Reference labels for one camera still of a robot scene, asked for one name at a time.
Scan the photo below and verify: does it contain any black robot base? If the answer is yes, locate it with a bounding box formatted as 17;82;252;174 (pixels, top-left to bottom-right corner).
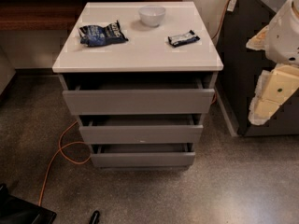
0;184;57;224

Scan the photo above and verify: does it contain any white bowl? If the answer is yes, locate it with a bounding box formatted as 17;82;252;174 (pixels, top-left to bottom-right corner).
138;5;166;27

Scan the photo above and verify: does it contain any grey bottom drawer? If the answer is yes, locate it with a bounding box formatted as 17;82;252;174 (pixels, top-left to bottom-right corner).
91;143;195;168

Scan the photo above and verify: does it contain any dark grey cabinet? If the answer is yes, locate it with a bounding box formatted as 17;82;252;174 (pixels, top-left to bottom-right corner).
217;0;299;136

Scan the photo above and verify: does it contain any grey drawer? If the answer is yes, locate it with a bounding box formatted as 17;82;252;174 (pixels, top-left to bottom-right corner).
91;143;195;168
63;79;214;116
79;115;203;144

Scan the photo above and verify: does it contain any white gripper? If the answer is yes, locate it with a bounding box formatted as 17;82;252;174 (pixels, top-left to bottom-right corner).
246;0;299;125

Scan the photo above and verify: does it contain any blue chip bag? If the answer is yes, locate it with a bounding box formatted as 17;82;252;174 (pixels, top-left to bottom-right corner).
78;21;128;47

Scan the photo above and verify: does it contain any grey top drawer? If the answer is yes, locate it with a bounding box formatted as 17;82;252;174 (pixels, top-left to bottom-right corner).
63;79;214;116

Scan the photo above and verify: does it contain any brown wooden bench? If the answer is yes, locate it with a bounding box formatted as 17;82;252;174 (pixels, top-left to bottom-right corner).
0;0;181;31

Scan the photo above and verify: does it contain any black round object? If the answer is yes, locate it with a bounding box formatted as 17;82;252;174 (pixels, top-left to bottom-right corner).
89;211;100;224

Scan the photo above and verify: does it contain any white cable tag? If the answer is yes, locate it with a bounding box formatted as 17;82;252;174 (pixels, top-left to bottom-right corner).
227;0;237;12

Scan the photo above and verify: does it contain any black white snack packet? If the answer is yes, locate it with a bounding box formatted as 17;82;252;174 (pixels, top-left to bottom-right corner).
168;30;200;48

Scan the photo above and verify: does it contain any grey drawer cabinet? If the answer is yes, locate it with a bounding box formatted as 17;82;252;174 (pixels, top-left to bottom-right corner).
53;2;223;169

